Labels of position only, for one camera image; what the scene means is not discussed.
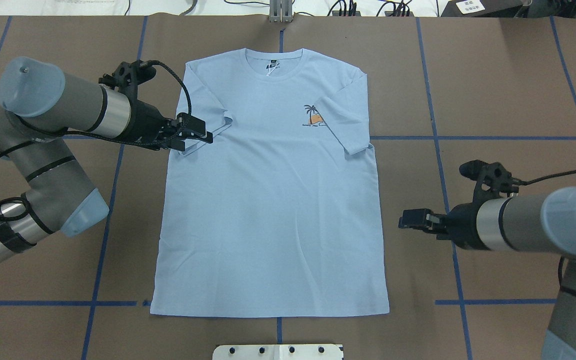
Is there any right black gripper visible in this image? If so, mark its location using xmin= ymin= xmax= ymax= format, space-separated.
xmin=398 ymin=203 xmax=482 ymax=250

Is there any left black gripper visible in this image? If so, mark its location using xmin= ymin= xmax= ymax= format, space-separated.
xmin=126 ymin=100 xmax=214 ymax=153

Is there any light blue t-shirt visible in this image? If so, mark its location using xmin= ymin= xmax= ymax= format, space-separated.
xmin=150 ymin=48 xmax=390 ymax=318

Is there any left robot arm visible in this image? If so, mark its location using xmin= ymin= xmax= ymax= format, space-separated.
xmin=0 ymin=56 xmax=213 ymax=264

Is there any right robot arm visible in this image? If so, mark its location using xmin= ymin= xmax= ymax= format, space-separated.
xmin=398 ymin=186 xmax=576 ymax=360

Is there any black power adapter with label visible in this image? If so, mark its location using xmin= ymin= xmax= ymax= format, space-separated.
xmin=439 ymin=0 xmax=524 ymax=18

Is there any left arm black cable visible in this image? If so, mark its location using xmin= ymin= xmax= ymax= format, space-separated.
xmin=0 ymin=60 xmax=194 ymax=222

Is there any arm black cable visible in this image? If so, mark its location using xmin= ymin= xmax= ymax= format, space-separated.
xmin=515 ymin=165 xmax=576 ymax=187
xmin=0 ymin=60 xmax=194 ymax=222

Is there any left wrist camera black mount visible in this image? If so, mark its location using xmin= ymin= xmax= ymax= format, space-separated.
xmin=98 ymin=59 xmax=157 ymax=102

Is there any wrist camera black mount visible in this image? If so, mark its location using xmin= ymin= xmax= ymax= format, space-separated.
xmin=98 ymin=59 xmax=157 ymax=102
xmin=458 ymin=159 xmax=520 ymax=203

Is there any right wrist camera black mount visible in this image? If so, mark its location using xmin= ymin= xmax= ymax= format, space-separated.
xmin=458 ymin=159 xmax=520 ymax=203

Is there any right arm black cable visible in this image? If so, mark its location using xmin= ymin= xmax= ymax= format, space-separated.
xmin=515 ymin=165 xmax=576 ymax=187

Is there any aluminium frame post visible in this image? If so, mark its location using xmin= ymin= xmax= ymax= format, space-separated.
xmin=268 ymin=0 xmax=294 ymax=23

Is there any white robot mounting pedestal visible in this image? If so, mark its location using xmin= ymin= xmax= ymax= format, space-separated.
xmin=212 ymin=343 xmax=345 ymax=360

